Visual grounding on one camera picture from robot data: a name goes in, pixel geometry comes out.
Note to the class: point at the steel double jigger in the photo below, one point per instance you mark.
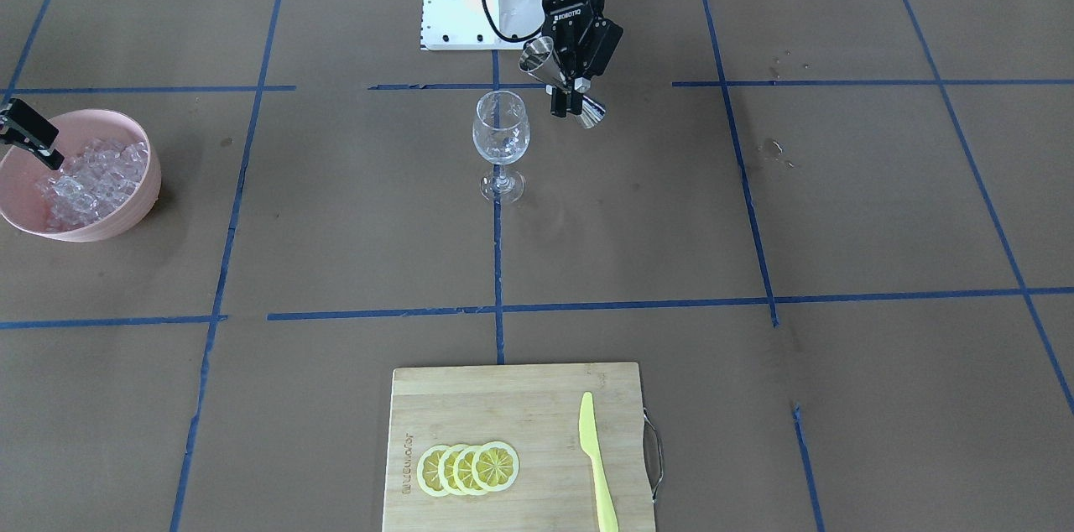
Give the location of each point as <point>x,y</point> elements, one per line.
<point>538,61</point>

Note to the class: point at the clear ice cubes pile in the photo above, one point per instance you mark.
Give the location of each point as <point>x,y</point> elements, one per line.
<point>93,184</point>

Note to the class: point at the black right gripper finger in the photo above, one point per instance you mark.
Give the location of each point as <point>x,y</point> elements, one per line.
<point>24,128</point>

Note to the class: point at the lemon slice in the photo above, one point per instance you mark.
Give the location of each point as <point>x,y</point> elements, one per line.
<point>446,471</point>
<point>495,466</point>
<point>462,471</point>
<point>429,478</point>

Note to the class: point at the yellow plastic knife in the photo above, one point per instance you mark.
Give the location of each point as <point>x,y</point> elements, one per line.
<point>607,519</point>

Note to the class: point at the clear wine glass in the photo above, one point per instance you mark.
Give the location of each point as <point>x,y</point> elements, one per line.
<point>501,133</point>

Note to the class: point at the bamboo cutting board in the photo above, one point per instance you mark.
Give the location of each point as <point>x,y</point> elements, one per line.
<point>534,409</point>

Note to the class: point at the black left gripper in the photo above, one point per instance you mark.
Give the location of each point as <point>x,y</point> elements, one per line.
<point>573,2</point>

